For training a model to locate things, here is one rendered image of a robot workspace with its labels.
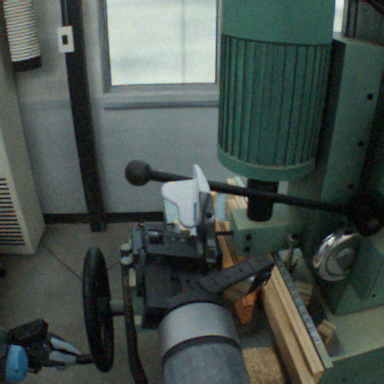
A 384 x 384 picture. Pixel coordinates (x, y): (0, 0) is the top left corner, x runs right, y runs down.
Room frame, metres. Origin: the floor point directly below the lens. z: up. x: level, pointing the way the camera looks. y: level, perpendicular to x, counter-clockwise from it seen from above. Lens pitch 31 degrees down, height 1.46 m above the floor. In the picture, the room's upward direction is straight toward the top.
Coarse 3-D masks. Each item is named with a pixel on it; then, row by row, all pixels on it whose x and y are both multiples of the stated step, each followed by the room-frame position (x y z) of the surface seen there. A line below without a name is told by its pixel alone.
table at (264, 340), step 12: (168, 204) 0.82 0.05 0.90; (216, 204) 0.82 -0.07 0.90; (168, 216) 0.76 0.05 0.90; (216, 216) 0.76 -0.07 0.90; (192, 228) 0.71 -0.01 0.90; (252, 312) 0.45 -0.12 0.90; (264, 312) 0.45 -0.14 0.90; (240, 324) 0.42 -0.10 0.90; (252, 324) 0.42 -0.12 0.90; (264, 324) 0.42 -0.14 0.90; (240, 336) 0.39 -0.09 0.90; (252, 336) 0.39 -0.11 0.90; (264, 336) 0.39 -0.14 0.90; (276, 348) 0.36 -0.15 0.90
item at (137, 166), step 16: (128, 176) 0.39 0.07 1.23; (144, 176) 0.39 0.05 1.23; (160, 176) 0.41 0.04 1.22; (176, 176) 0.41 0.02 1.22; (224, 192) 0.42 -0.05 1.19; (240, 192) 0.42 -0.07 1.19; (256, 192) 0.43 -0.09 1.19; (272, 192) 0.43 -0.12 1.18; (320, 208) 0.44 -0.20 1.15; (336, 208) 0.45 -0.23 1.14; (352, 208) 0.46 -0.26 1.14; (368, 208) 0.44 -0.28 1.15; (352, 224) 0.45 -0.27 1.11; (368, 224) 0.44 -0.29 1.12
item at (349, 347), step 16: (304, 272) 0.65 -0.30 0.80; (320, 304) 0.54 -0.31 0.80; (320, 320) 0.49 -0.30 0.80; (336, 320) 0.49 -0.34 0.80; (352, 320) 0.48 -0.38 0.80; (368, 320) 0.48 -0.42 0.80; (336, 336) 0.44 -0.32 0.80; (352, 336) 0.44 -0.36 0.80; (368, 336) 0.43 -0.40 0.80; (336, 352) 0.40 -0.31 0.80; (352, 352) 0.40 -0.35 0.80; (368, 352) 0.39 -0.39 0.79; (336, 368) 0.38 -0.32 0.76; (352, 368) 0.39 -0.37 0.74
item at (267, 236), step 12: (240, 216) 0.58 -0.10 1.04; (276, 216) 0.58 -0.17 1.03; (288, 216) 0.58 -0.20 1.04; (300, 216) 0.57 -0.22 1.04; (240, 228) 0.54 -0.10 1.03; (252, 228) 0.54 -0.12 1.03; (264, 228) 0.54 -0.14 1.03; (276, 228) 0.55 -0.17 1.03; (288, 228) 0.55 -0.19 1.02; (300, 228) 0.56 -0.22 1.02; (240, 240) 0.54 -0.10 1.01; (252, 240) 0.54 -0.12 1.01; (264, 240) 0.54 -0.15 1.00; (276, 240) 0.55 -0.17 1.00; (300, 240) 0.56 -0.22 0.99; (240, 252) 0.54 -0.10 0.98; (252, 252) 0.54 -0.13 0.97; (264, 252) 0.55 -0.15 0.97
